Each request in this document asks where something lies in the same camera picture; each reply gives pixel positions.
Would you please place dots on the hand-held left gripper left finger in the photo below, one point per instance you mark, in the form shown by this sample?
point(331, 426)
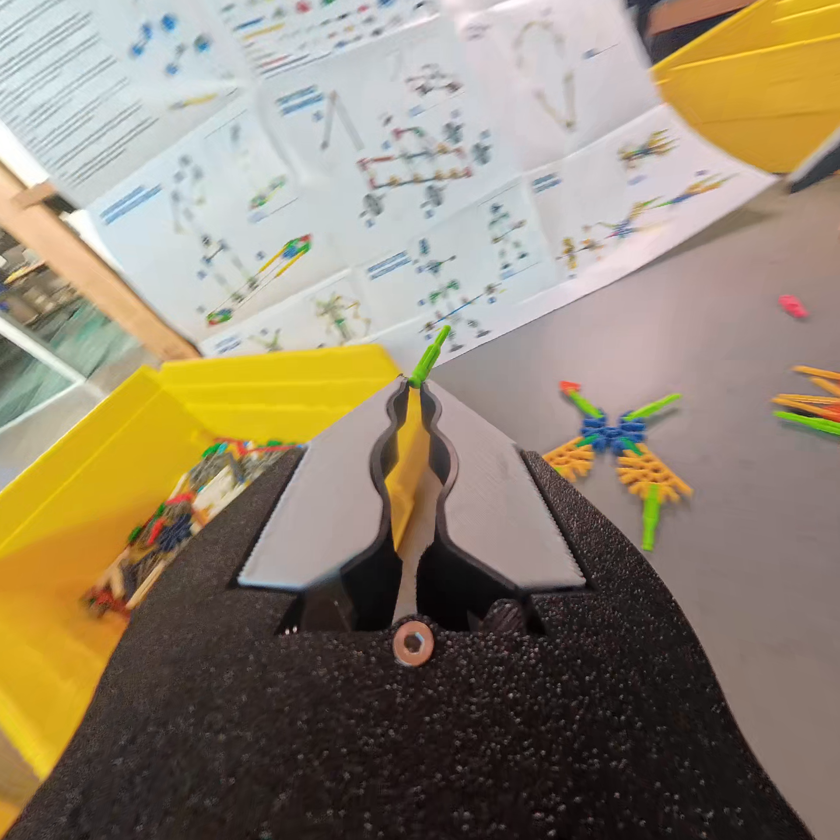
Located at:
point(321, 518)

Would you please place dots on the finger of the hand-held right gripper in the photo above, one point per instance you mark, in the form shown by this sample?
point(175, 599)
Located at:
point(820, 157)

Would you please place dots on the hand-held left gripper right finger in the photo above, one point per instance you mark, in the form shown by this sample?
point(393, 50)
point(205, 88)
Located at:
point(505, 518)

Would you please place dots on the pile of toy pieces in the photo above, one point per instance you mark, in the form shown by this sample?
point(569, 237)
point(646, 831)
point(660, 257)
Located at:
point(216, 472)

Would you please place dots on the large blue connector fan assembly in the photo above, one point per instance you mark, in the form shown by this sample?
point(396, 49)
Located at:
point(613, 433)

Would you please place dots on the short red rod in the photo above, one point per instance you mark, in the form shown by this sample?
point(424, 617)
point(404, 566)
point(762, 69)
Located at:
point(793, 306)

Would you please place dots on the light green rod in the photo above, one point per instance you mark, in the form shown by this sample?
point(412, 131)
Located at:
point(428, 361)

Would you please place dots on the plain yellow rod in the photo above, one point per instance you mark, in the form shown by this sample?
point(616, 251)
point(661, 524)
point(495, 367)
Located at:
point(820, 373)

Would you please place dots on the yellow storage bin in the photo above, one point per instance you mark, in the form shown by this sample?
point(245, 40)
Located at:
point(98, 459)
point(754, 98)

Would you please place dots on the grey desk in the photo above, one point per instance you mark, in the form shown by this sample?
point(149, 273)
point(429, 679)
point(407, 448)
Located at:
point(722, 361)

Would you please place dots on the toy instruction sheet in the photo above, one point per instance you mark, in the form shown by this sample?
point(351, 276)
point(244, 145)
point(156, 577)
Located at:
point(394, 197)

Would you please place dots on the wooden post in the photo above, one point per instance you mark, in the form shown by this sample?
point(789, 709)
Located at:
point(85, 269)

